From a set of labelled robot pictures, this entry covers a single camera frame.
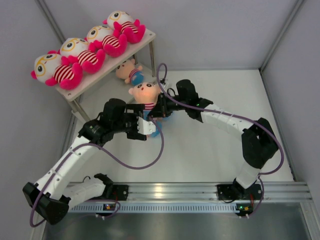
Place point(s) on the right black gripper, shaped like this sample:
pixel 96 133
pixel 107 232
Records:
pixel 161 109

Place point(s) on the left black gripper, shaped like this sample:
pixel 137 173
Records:
pixel 137 111

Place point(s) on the boy plush face up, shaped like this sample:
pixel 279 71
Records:
pixel 130 73
pixel 146 93

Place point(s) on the panda plush with glasses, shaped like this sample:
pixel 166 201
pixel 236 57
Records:
pixel 112 42
pixel 78 50
pixel 53 69
pixel 122 22

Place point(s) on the boy plush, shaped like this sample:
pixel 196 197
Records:
pixel 161 120

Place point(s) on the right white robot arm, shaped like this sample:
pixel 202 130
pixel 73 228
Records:
pixel 259 143

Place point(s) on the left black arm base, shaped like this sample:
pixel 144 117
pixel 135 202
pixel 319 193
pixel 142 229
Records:
pixel 117 192

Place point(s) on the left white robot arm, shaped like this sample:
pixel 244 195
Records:
pixel 92 137

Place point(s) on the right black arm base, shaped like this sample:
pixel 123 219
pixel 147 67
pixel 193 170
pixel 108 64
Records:
pixel 235 192

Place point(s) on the white two-tier shelf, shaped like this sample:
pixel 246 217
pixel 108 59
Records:
pixel 104 84

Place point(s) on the boy plush showing black hair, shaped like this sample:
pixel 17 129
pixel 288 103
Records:
pixel 156 133

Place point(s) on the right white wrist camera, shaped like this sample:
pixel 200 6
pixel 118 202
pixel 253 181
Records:
pixel 165 84

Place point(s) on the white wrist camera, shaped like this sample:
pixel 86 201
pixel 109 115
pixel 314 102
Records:
pixel 145 127
pixel 165 84

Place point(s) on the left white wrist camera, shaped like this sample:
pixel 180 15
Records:
pixel 145 127

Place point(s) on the aluminium mounting rail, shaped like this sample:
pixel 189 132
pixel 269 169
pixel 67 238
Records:
pixel 202 191

